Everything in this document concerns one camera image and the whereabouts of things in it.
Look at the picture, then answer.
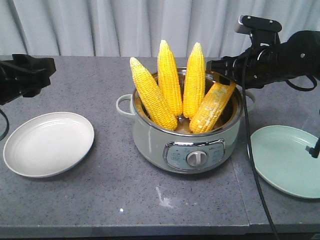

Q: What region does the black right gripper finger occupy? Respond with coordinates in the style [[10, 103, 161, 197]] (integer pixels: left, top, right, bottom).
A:
[[206, 60, 232, 84]]

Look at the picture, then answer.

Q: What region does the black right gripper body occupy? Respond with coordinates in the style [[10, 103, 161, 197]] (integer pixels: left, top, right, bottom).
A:
[[221, 47, 280, 89]]

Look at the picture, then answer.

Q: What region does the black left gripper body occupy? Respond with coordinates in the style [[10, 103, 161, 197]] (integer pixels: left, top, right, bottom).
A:
[[0, 54, 56, 105]]

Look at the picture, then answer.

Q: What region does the yellow corn cob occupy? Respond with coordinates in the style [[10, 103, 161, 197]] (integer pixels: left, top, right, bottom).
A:
[[129, 57, 178, 131], [183, 42, 206, 119], [157, 40, 183, 117], [189, 82, 236, 134]]

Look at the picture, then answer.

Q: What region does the beige round plate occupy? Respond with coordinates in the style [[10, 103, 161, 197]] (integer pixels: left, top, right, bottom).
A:
[[3, 112, 95, 178]]

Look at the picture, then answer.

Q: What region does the pale green round plate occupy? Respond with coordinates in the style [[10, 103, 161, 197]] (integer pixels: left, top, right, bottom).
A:
[[251, 125, 320, 199]]

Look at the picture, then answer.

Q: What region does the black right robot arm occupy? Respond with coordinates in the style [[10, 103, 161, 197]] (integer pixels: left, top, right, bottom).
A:
[[206, 30, 320, 89]]

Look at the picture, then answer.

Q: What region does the white pleated curtain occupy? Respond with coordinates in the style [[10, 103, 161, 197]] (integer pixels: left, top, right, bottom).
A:
[[0, 0, 320, 58]]

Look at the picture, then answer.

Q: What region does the pale green electric pot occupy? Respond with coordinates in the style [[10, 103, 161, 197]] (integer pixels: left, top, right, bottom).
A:
[[116, 89, 244, 174]]

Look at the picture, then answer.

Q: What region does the black right camera cable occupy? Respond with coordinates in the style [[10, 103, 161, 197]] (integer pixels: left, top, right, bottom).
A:
[[241, 49, 320, 240]]

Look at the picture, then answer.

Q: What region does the black camera cable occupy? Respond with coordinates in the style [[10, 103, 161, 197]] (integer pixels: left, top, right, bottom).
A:
[[0, 108, 10, 141], [241, 49, 320, 240]]

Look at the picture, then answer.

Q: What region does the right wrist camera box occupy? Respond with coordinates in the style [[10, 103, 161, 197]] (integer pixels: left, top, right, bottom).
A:
[[234, 15, 282, 35]]

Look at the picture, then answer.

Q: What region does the black left camera cable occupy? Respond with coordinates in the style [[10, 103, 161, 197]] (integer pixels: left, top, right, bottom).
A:
[[0, 108, 10, 141]]

